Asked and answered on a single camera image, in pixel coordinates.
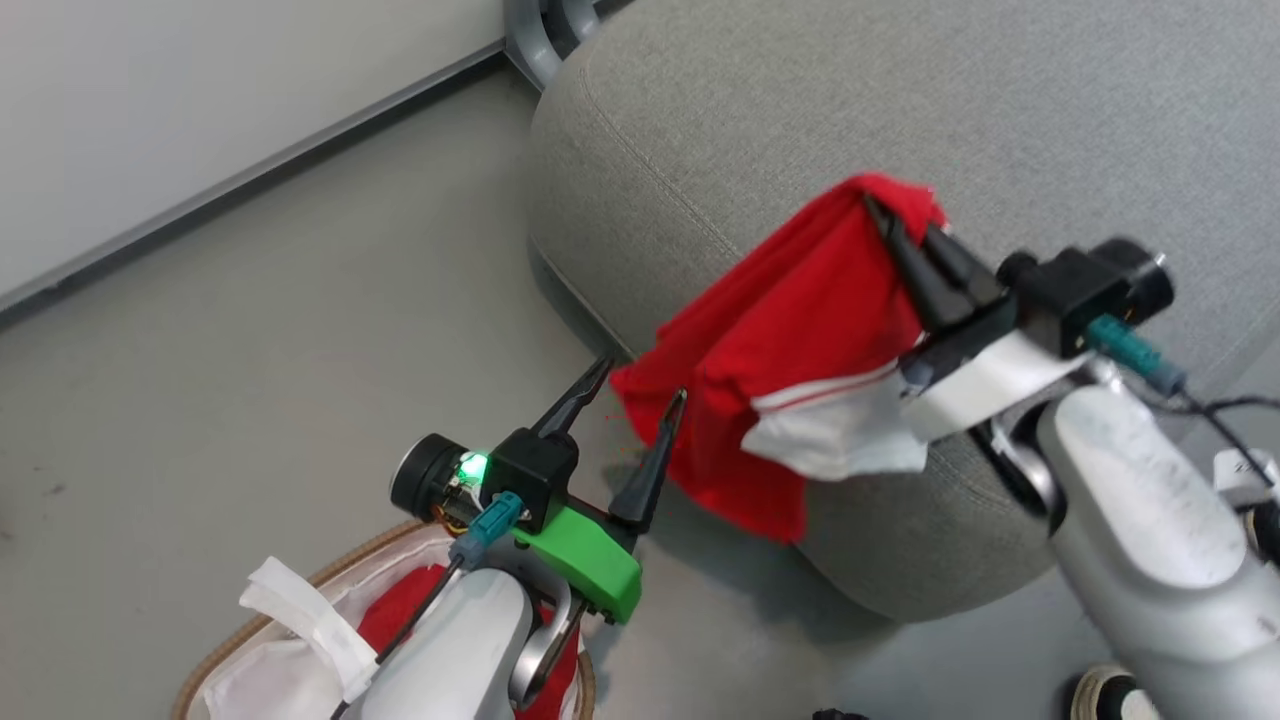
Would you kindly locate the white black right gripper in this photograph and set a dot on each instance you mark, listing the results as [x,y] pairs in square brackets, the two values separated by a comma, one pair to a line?
[985,375]

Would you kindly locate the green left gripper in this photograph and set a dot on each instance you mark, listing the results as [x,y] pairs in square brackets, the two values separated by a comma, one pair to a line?
[590,560]

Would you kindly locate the red white garment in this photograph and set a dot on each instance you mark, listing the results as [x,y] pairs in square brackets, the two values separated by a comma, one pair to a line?
[790,330]

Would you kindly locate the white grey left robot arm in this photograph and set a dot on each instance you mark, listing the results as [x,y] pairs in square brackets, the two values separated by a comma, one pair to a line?
[450,650]

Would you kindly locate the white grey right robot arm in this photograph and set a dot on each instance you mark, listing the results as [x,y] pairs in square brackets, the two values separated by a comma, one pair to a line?
[1150,540]

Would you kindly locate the grey fabric sofa seat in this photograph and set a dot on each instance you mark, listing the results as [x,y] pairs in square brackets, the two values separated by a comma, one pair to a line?
[800,110]

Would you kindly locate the red clothing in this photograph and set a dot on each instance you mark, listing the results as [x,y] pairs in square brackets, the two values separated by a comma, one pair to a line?
[395,605]

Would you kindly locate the wicker basket with white liner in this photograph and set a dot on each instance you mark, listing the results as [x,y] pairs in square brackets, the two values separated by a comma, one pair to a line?
[250,680]

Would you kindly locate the white robot body part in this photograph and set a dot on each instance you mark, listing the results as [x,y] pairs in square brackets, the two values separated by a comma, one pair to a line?
[1245,480]

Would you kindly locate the grey metal furniture leg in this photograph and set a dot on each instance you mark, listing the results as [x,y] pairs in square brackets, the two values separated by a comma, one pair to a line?
[540,35]

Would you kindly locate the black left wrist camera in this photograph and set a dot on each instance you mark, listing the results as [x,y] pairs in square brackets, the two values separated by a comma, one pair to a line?
[530,470]

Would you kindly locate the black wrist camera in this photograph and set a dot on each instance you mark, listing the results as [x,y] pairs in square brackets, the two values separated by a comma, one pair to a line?
[530,470]
[1065,295]

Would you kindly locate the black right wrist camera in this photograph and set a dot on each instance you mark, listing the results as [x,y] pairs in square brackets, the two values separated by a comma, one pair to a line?
[1065,295]

